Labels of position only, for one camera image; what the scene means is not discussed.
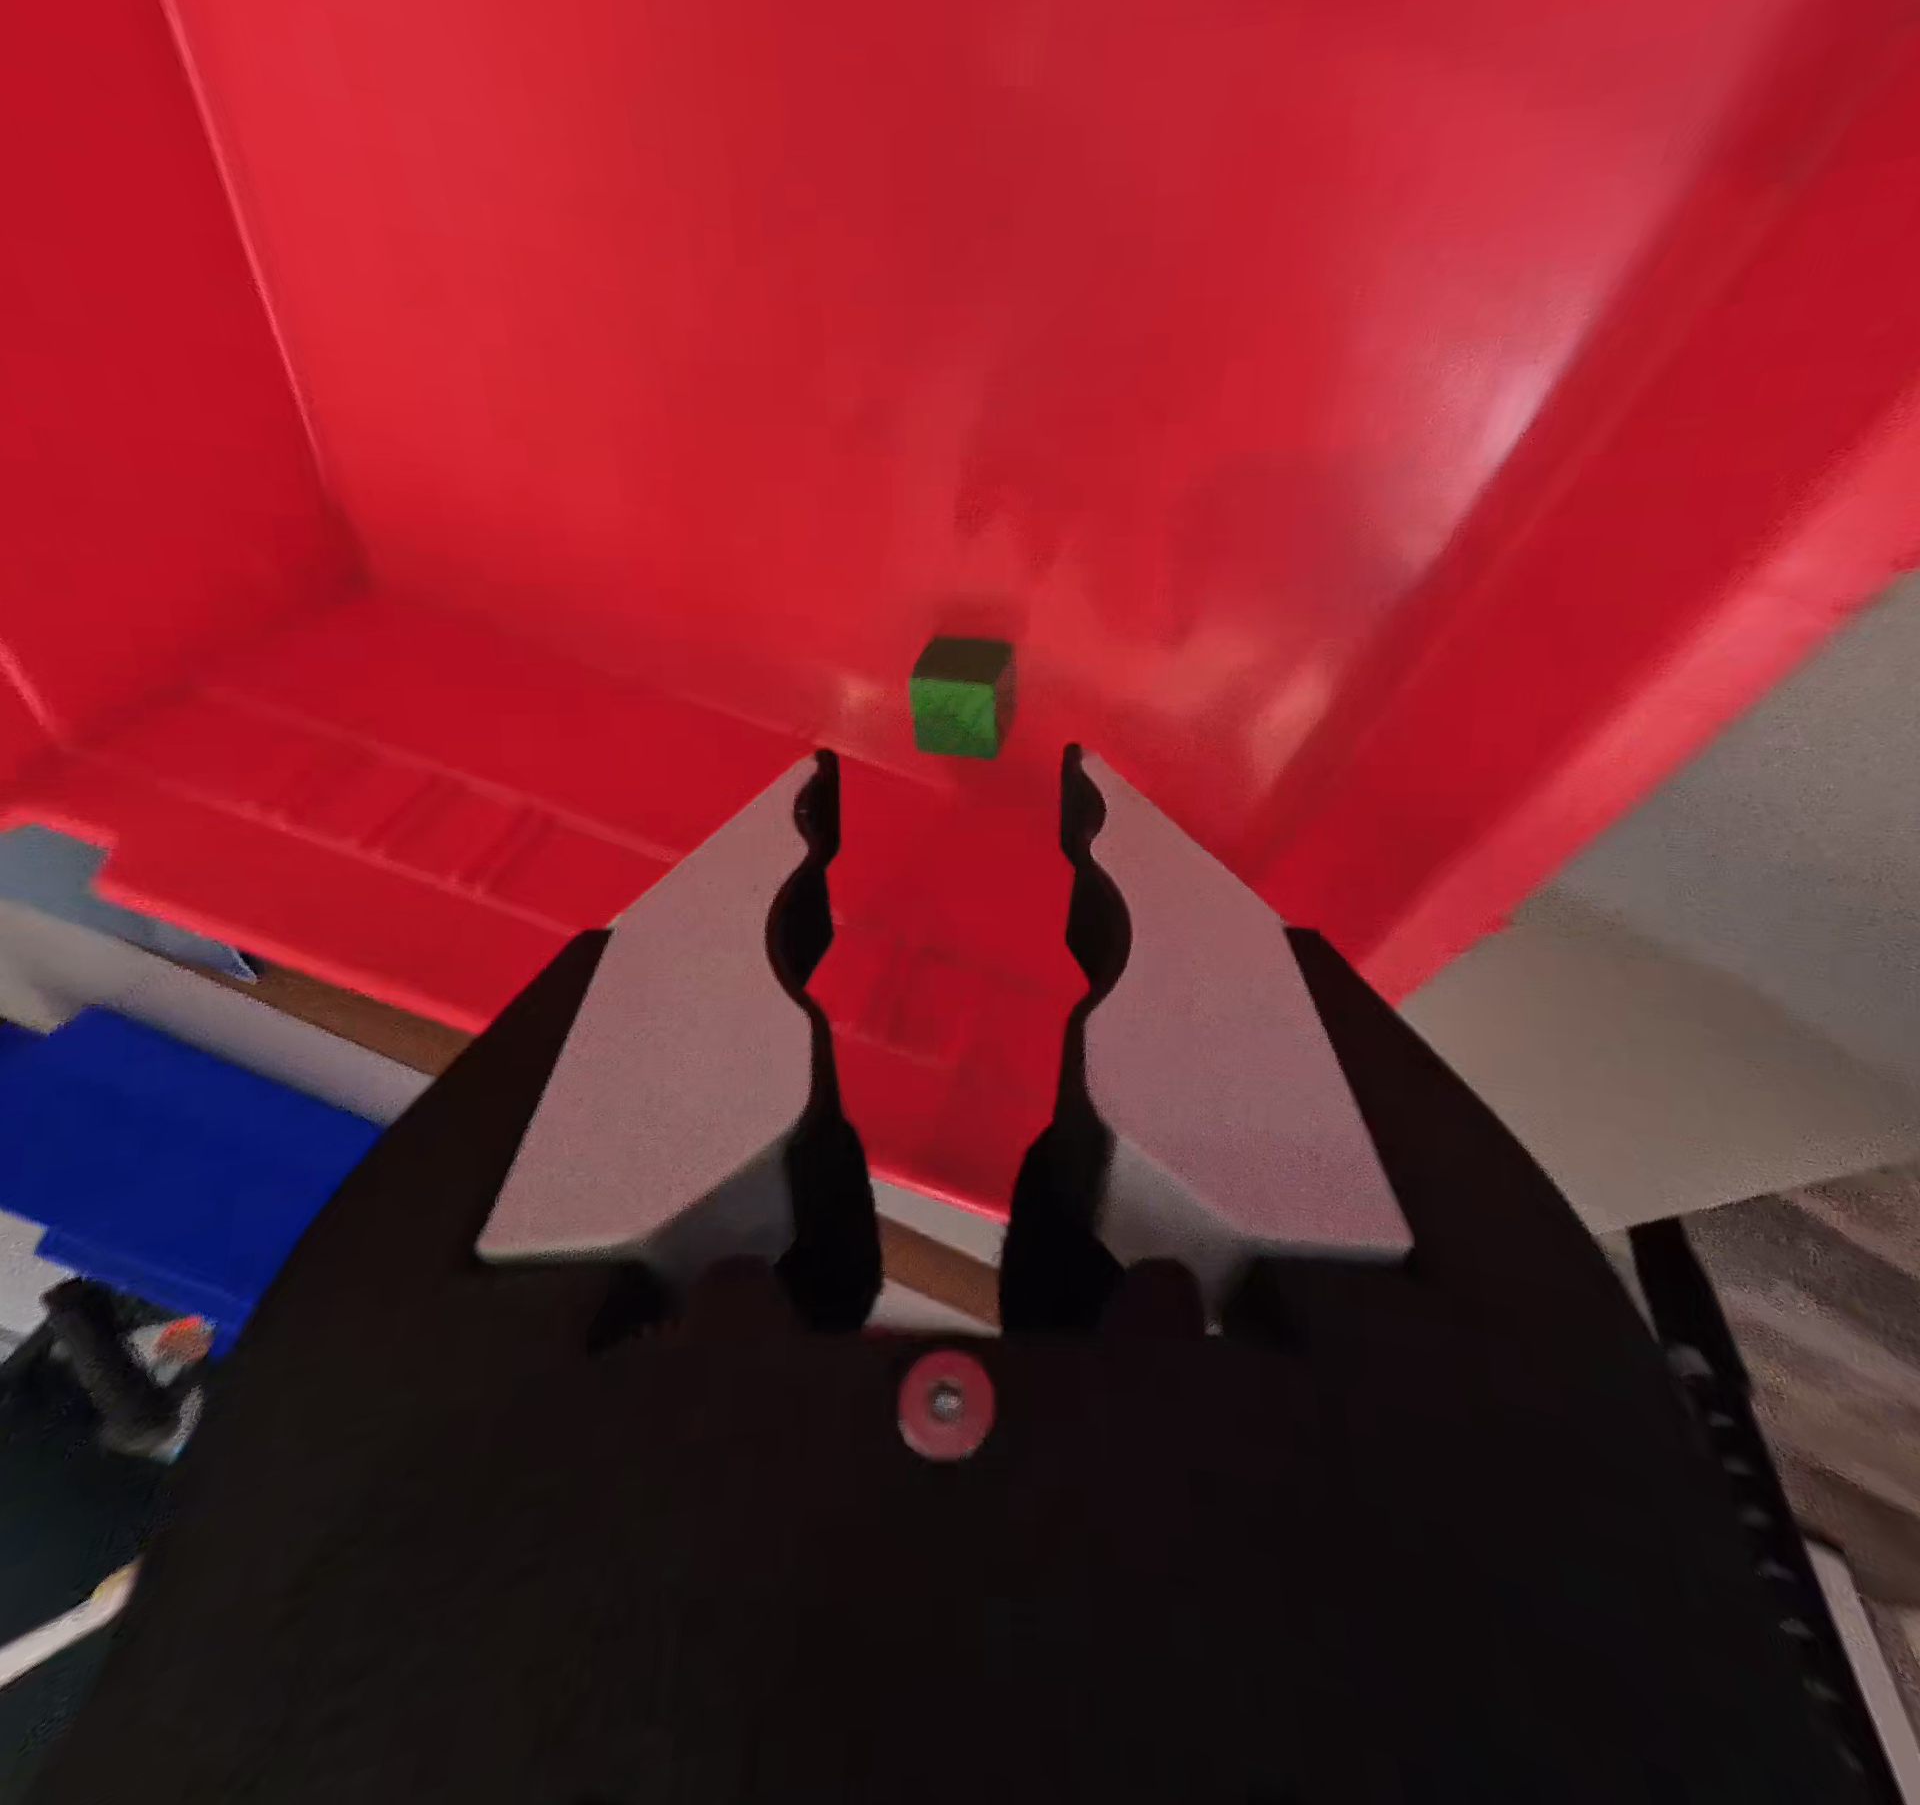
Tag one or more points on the red plastic bin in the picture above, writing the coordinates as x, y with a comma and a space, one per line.
750, 260

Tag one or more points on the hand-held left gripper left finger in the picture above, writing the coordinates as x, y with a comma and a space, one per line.
659, 1056

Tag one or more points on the black metal rail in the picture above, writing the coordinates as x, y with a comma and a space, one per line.
1724, 1385

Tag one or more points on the blue plastic bin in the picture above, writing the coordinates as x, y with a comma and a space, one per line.
149, 1162

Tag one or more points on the green wooden cube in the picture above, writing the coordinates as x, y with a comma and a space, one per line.
959, 709

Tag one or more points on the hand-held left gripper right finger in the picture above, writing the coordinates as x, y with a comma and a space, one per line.
1230, 1056

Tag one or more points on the grey desk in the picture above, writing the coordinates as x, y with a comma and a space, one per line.
1649, 934

